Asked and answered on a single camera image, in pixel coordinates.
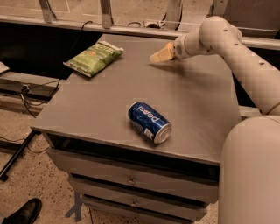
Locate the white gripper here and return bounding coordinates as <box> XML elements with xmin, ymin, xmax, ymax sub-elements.
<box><xmin>150</xmin><ymin>31</ymin><xmax>206</xmax><ymax>63</ymax></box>

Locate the orange fruit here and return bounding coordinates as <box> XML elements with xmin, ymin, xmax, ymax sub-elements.
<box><xmin>165</xmin><ymin>42</ymin><xmax>174</xmax><ymax>48</ymax></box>

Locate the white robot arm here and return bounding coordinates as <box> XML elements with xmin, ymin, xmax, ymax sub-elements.
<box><xmin>150</xmin><ymin>16</ymin><xmax>280</xmax><ymax>224</ymax></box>

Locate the blue pepsi can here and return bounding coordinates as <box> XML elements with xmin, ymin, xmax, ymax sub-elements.
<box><xmin>128</xmin><ymin>101</ymin><xmax>172</xmax><ymax>144</ymax></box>

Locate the green chip bag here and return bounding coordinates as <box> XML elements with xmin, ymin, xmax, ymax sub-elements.
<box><xmin>64</xmin><ymin>41</ymin><xmax>123</xmax><ymax>78</ymax></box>

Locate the grey drawer cabinet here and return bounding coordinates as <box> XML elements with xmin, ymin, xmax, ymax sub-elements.
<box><xmin>30</xmin><ymin>33</ymin><xmax>243</xmax><ymax>224</ymax></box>

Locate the top grey drawer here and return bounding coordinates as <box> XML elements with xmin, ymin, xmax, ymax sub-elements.
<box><xmin>47</xmin><ymin>148</ymin><xmax>218</xmax><ymax>203</ymax></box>

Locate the grey drawer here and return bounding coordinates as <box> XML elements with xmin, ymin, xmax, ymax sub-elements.
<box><xmin>67</xmin><ymin>176</ymin><xmax>208</xmax><ymax>221</ymax></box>
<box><xmin>47</xmin><ymin>148</ymin><xmax>218</xmax><ymax>203</ymax></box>
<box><xmin>81</xmin><ymin>195</ymin><xmax>193</xmax><ymax>224</ymax></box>

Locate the middle grey drawer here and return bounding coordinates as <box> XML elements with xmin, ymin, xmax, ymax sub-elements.
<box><xmin>67</xmin><ymin>176</ymin><xmax>208</xmax><ymax>221</ymax></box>

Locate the bottom grey drawer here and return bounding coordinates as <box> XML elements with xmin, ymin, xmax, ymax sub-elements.
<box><xmin>81</xmin><ymin>195</ymin><xmax>193</xmax><ymax>224</ymax></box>

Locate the blue tape floor marker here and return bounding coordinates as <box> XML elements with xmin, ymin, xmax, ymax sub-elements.
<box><xmin>65</xmin><ymin>192</ymin><xmax>82</xmax><ymax>222</ymax></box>

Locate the black table leg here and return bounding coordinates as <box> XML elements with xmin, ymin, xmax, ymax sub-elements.
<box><xmin>0</xmin><ymin>130</ymin><xmax>39</xmax><ymax>182</ymax></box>

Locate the black leather shoe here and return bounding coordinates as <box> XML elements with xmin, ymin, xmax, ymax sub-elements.
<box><xmin>1</xmin><ymin>198</ymin><xmax>42</xmax><ymax>224</ymax></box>

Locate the metal window frame rail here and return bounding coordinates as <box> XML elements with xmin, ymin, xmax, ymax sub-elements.
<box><xmin>0</xmin><ymin>0</ymin><xmax>280</xmax><ymax>51</ymax></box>

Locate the black cable bundle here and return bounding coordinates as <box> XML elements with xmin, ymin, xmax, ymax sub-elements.
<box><xmin>16</xmin><ymin>78</ymin><xmax>62</xmax><ymax>118</ymax></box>

